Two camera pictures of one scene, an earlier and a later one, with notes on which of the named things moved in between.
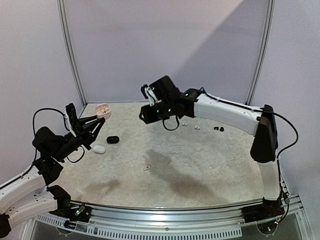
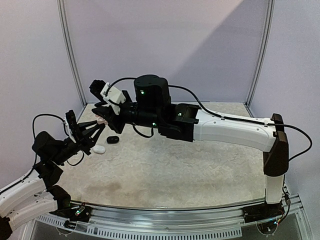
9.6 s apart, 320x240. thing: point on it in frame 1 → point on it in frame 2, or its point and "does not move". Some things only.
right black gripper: [144, 114] → [116, 119]
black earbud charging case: [112, 139] does not move
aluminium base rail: [179, 223] does not move
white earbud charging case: [99, 149] does not move
